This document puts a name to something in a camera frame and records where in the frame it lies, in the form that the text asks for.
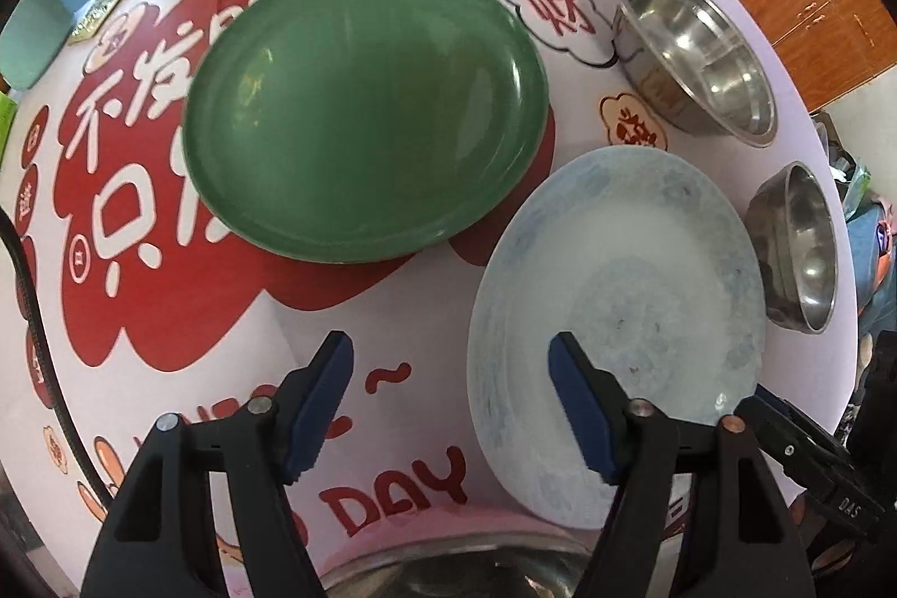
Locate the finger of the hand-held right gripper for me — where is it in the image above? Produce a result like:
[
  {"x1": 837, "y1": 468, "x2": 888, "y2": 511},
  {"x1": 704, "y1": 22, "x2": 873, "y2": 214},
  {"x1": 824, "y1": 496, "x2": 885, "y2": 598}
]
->
[{"x1": 732, "y1": 388, "x2": 842, "y2": 487}]

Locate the green plate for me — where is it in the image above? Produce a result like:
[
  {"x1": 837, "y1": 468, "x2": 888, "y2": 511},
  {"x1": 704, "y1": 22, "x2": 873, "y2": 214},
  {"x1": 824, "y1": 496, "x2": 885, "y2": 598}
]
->
[{"x1": 181, "y1": 0, "x2": 551, "y2": 261}]

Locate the light blue plate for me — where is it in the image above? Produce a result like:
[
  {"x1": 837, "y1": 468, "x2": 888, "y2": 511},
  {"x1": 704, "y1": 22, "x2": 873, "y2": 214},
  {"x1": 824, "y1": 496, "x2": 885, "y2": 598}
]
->
[{"x1": 466, "y1": 145, "x2": 766, "y2": 530}]

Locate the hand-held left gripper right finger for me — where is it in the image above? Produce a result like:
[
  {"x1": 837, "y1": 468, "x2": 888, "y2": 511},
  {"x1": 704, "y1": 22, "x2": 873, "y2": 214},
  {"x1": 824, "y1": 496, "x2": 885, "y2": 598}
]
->
[{"x1": 548, "y1": 330, "x2": 817, "y2": 598}]

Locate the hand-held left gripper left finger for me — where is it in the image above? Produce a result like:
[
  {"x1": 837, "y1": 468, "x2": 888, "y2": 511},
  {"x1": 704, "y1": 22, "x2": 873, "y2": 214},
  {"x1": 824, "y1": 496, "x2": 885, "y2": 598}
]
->
[{"x1": 84, "y1": 330, "x2": 355, "y2": 598}]

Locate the small steel bowl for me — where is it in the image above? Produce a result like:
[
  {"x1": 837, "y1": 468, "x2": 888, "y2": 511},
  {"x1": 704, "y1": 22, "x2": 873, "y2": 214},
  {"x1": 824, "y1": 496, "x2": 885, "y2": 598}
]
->
[{"x1": 744, "y1": 161, "x2": 839, "y2": 334}]

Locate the red printed table mat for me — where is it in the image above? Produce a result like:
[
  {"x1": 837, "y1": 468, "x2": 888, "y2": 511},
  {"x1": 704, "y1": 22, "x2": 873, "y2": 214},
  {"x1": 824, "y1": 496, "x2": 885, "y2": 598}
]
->
[{"x1": 0, "y1": 0, "x2": 864, "y2": 598}]

